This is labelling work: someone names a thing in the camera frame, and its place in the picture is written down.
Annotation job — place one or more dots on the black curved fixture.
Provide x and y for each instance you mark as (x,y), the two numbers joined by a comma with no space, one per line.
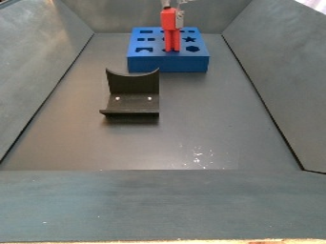
(134,93)

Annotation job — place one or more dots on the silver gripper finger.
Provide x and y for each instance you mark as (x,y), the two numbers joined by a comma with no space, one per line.
(181,13)
(166,4)

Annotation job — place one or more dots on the red three prong object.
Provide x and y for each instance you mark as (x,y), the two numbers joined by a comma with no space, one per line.
(172,32)

